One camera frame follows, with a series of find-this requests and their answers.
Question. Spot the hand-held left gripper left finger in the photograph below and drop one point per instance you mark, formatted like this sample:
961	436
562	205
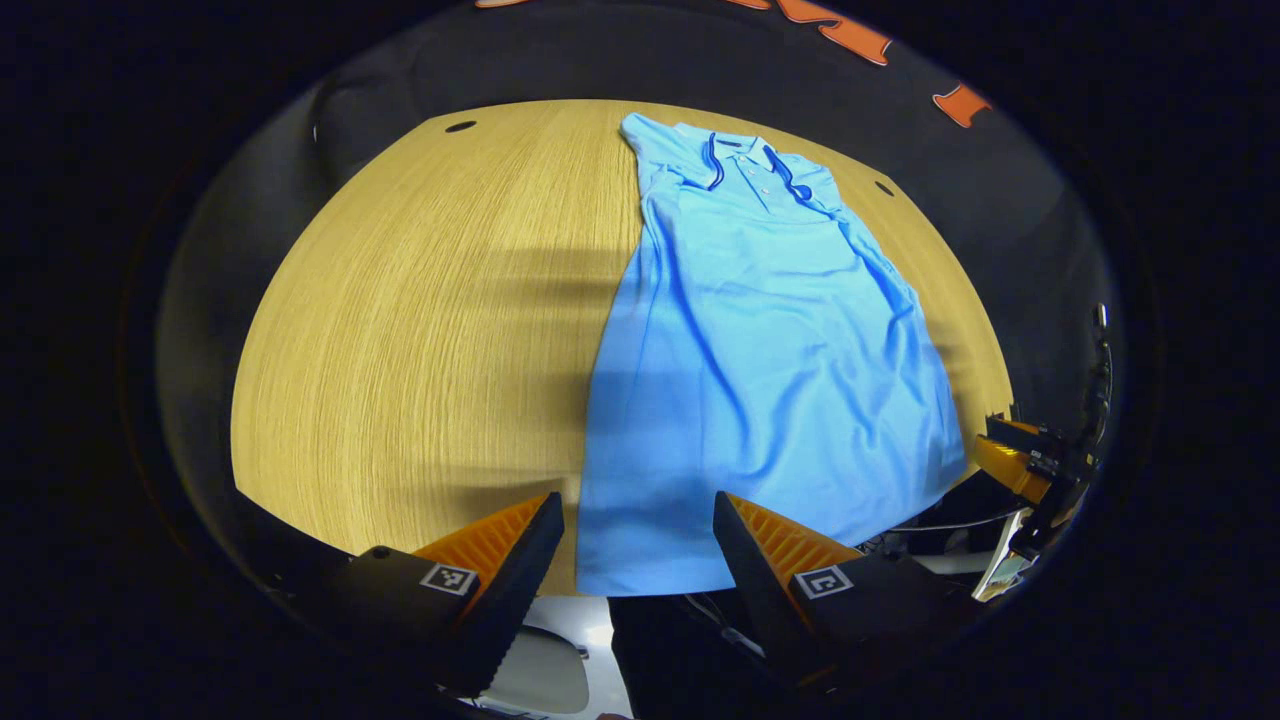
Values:
515	600

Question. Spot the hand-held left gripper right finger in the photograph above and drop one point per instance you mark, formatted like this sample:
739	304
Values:
755	590

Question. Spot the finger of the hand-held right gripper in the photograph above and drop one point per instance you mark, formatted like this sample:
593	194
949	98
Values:
1012	428
1005	465

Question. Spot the light blue polo T-shirt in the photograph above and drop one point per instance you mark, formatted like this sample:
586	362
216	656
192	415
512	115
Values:
780	380

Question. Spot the white rounded seat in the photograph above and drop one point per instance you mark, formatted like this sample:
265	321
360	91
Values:
545	670

